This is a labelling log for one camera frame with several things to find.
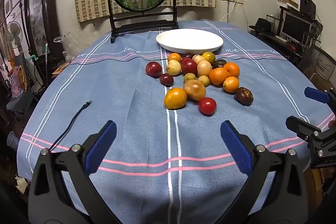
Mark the red plum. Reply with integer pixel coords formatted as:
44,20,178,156
146,61,162,78
181,58,198,75

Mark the blue striped tablecloth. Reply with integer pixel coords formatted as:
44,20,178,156
16,20,336,224

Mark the paper cup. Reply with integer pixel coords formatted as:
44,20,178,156
7,131,21,156

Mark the white plate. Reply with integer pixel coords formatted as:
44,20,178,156
156,29,224,54

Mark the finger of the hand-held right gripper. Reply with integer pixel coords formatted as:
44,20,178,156
304,87,336,105
286,116,336,159

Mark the yellow-green orange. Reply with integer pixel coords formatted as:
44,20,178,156
202,51,216,63

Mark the pale yellow round fruit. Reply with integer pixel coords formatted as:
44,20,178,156
166,59,182,76

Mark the dark computer desk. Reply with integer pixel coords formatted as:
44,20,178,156
249,30,305,65

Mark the yellow-orange round fruit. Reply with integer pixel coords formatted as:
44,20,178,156
164,88,188,110

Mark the dark wooden framed painting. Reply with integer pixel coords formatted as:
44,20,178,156
24,0,61,58

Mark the beige round fruit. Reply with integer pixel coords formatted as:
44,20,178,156
197,60,213,77

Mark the dark purple plum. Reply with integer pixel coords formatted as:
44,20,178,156
159,73,174,87

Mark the computer monitor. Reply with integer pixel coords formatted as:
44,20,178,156
280,12,313,44

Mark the black usb cable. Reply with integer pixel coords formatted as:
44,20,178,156
49,101,92,152

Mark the black speaker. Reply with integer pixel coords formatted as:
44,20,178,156
299,0,317,15

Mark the small yellow longan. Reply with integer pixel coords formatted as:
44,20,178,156
183,72,197,83
197,75,210,87

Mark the red cherry tomato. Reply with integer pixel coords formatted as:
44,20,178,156
198,97,217,116

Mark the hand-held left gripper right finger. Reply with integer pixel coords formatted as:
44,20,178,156
220,120,309,224

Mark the black hat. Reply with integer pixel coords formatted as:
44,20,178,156
248,18,273,32

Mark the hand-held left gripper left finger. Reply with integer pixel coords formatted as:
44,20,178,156
28,120,121,224

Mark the golden-brown round fruit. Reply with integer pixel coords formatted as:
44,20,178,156
183,79,207,102

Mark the standing fan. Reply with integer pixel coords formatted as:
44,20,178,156
7,21,24,50

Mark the clear plastic bag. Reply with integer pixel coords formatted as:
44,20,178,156
52,32,79,62

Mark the black mesh chair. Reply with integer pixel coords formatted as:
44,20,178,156
302,45,336,90

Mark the orange mandarin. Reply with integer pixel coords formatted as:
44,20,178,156
223,62,240,78
209,67,229,86

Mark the small orange citrus fruit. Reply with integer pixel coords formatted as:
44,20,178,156
167,52,182,63
223,76,240,94

